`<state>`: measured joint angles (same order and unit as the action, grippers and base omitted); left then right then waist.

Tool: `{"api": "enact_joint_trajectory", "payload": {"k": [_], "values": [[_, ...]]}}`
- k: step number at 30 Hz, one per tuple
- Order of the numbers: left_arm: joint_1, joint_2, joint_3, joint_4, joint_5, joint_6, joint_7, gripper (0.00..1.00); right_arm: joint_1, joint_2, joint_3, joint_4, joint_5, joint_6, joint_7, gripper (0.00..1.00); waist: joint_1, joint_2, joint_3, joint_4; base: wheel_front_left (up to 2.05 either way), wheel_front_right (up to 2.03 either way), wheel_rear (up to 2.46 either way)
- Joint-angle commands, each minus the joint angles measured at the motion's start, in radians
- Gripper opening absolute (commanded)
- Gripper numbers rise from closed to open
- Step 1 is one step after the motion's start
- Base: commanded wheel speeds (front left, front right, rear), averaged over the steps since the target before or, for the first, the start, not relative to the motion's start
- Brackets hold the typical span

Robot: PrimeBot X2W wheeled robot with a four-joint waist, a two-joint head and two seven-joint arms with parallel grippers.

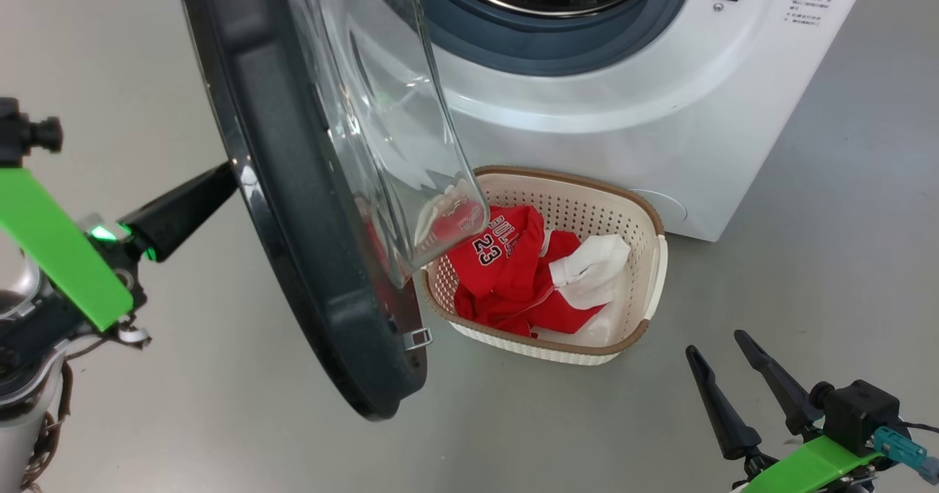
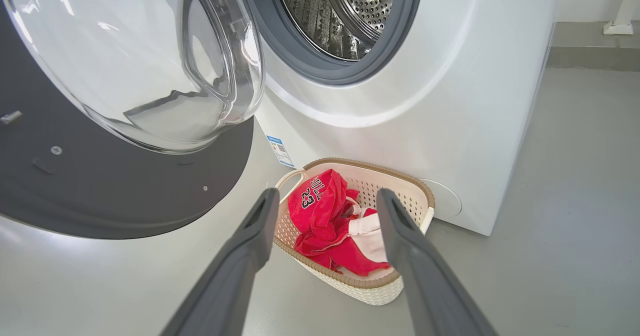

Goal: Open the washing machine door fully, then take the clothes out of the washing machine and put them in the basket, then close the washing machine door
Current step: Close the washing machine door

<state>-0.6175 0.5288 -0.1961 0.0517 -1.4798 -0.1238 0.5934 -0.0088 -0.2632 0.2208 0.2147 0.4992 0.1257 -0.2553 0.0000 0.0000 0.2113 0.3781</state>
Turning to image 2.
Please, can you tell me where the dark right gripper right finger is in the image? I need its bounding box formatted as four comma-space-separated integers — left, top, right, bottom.
376, 187, 498, 336

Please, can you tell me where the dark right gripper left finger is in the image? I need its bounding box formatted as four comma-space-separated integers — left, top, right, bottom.
160, 187, 281, 336

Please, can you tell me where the white cloth garment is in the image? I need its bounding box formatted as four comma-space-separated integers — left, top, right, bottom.
347, 211, 388, 264

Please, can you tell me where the red Bulls 23 jersey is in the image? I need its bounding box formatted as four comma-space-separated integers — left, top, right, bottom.
287, 169, 391, 277

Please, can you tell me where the black round glass washer door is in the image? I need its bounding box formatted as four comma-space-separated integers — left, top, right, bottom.
0, 0, 266, 240

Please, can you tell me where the cream laundry basket brown rim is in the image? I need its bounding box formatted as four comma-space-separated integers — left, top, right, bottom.
272, 157, 436, 307

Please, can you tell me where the white front-load washing machine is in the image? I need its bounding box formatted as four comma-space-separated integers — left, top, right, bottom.
237, 0, 563, 237

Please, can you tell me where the grey rubber door gasket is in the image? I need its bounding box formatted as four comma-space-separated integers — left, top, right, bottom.
237, 0, 425, 86

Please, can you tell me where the round white filter cover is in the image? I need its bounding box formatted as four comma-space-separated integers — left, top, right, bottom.
417, 178, 463, 219

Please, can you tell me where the blue bordered energy label sticker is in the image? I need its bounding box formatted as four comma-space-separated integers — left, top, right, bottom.
266, 136, 295, 168

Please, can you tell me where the stainless steel washer drum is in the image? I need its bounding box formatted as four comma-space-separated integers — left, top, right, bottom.
272, 0, 396, 62

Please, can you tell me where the white metal frame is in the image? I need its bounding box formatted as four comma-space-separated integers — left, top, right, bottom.
560, 0, 640, 36

